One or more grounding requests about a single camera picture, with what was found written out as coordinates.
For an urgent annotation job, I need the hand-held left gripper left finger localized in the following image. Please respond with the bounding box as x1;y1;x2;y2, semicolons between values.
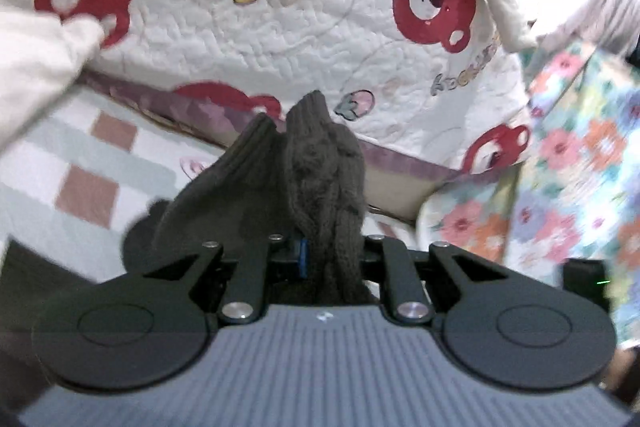
142;234;310;325

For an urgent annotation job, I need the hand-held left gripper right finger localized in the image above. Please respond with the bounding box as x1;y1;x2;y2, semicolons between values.
361;234;511;325

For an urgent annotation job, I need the dark brown cable-knit sweater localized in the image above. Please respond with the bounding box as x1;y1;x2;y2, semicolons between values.
0;89;376;343

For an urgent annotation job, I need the beige bed side panel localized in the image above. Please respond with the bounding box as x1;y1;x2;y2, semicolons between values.
367;159;443;223

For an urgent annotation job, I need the floral blanket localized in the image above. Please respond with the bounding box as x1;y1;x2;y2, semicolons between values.
417;37;640;348

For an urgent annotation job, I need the white quilt with red bears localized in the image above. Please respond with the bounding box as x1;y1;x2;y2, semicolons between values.
0;0;538;188

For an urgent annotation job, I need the dark brown knit sweater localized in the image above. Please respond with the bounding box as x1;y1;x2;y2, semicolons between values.
0;82;426;288

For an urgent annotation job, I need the white cloth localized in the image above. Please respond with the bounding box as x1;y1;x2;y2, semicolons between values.
0;4;108;155

